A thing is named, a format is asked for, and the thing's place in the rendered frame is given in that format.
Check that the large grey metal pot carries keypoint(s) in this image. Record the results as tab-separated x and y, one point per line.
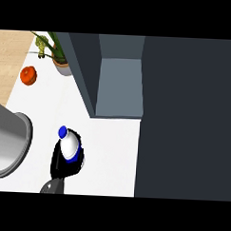
9	144

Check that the orange pumpkin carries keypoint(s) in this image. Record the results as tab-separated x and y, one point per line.
28	75

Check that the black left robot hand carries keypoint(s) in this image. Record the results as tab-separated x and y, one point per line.
61	169

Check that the white blue-capped water bottle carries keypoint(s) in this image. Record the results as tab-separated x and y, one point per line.
69	146

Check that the dark grey cabinet door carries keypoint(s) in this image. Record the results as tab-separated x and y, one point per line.
187	119

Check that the dark grey open cabinet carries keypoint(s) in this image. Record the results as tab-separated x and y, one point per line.
112	79

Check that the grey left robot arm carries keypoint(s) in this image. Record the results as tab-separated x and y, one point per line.
53	186

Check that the green potted plant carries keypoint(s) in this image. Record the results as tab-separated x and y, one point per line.
58	56

